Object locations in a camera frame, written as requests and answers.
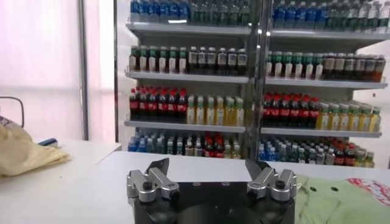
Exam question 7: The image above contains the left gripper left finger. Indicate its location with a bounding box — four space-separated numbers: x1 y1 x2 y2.
126 157 180 204

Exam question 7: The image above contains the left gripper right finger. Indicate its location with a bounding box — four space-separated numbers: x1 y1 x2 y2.
245 158 298 202

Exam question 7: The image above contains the light green T-shirt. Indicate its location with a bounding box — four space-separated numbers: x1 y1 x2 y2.
294 175 390 224

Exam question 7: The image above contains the cola bottle red label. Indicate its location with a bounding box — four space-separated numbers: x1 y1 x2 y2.
289 95 300 128
138 88 149 122
177 88 188 124
271 94 282 128
168 88 179 123
280 94 291 128
158 88 169 122
308 97 320 130
129 88 140 121
262 93 273 127
299 96 310 129
148 88 158 122

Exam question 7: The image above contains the yellow tea bottle green cap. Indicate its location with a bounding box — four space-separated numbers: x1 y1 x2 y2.
339 104 350 131
195 96 206 125
186 95 196 125
328 103 340 131
316 102 330 130
369 106 381 133
359 105 371 132
235 97 246 127
225 96 236 127
349 105 360 132
205 96 216 126
214 96 225 126

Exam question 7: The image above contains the small blue white object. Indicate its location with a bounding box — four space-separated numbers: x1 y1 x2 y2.
38 138 59 149

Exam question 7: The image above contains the pale yellow garment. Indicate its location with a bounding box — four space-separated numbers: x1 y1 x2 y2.
0 115 71 178

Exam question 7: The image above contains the black metal frame bar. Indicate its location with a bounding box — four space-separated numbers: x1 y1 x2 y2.
112 0 120 143

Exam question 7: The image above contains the grey window post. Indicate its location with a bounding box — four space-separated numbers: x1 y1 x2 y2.
76 0 90 141

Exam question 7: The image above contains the curved black cable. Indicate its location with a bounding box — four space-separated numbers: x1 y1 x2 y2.
0 96 25 128

